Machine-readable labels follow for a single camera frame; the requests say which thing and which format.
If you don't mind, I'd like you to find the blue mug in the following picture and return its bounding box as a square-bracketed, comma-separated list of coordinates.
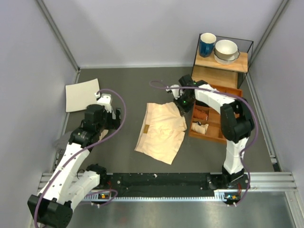
[199, 33, 217, 57]

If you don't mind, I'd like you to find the orange wooden divided organizer box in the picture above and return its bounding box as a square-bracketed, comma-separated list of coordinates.
[189, 84, 242, 144]

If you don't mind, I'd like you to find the grey striped underwear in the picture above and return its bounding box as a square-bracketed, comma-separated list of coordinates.
[54, 132, 72, 154]

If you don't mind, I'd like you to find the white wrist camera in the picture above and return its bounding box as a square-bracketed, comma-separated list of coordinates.
[95, 93, 113, 113]
[166, 85, 183, 100]

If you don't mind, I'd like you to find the lower white bowl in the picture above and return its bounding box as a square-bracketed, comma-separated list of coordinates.
[214, 52, 240, 65]

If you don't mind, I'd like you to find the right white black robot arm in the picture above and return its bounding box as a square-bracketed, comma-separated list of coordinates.
[167, 75, 255, 188]

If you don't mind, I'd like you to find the cream rolled underwear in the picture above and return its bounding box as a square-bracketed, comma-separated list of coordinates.
[191, 122, 209, 135]

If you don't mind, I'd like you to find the upper white bowl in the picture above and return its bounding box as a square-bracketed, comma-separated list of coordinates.
[214, 39, 238, 60]

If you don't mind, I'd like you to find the black wire wooden shelf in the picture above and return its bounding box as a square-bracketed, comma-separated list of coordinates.
[191, 36, 254, 89]

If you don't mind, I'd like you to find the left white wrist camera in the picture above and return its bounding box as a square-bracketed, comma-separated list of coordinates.
[95, 93, 113, 113]

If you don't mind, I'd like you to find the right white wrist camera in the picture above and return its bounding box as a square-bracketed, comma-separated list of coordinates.
[166, 85, 183, 100]

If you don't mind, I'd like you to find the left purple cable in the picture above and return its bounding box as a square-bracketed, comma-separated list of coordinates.
[33, 89, 127, 228]

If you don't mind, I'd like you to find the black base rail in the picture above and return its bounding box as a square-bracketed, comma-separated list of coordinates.
[39, 172, 297, 202]

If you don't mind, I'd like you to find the white bowl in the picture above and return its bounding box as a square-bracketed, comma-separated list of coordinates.
[214, 39, 238, 60]
[214, 52, 240, 65]

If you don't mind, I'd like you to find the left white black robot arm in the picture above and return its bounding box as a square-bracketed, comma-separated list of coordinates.
[28, 104, 125, 228]

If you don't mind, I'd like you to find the white board sheet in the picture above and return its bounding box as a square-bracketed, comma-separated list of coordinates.
[65, 78, 100, 113]

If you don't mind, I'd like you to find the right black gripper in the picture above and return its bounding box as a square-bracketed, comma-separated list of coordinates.
[173, 93, 195, 116]

